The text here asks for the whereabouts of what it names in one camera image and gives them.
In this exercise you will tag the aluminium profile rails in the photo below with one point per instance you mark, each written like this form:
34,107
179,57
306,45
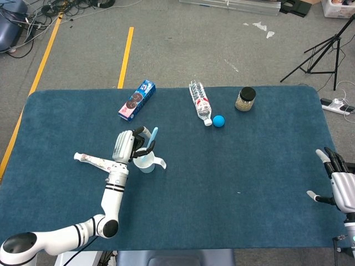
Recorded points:
235,6

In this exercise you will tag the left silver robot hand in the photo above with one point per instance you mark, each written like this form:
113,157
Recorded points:
122,147

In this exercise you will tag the white power strip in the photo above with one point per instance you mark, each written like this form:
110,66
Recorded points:
334,106

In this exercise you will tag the small white paper scrap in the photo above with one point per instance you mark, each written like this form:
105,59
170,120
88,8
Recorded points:
270,34

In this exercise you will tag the white floral toothpaste tube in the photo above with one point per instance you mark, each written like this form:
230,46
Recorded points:
94,160

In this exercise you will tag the blue cookie box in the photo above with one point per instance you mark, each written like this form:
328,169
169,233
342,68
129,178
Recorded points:
136,101

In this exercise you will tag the blue foam ball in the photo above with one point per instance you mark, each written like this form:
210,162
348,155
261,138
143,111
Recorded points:
218,121

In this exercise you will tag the blue-grey machine base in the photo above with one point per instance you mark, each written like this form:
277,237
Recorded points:
8,30

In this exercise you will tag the white plastic basket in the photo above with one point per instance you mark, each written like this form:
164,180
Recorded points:
337,9

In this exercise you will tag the blue-grey robot torso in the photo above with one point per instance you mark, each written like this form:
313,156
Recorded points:
174,259

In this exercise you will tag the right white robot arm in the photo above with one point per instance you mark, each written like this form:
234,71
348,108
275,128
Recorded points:
350,235

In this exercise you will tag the blue table carpet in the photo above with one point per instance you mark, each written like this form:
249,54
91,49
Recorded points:
194,180

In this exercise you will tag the black tripod stand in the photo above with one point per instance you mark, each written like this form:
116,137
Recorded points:
337,37

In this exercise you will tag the black metal bracket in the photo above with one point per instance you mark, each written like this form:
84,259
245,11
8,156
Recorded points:
296,8

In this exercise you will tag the large white paper scrap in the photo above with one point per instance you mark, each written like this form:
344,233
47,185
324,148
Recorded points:
260,25

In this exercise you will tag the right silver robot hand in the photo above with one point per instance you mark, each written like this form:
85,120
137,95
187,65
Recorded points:
345,194

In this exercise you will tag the light blue toothbrush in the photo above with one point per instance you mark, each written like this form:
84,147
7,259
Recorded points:
154,135

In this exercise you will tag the glass jar with black lid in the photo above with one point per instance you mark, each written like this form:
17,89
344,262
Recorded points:
245,101

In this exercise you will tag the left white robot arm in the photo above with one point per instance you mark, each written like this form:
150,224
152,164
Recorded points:
112,199

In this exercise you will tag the clear plastic water bottle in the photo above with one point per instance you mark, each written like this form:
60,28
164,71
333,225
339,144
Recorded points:
202,104

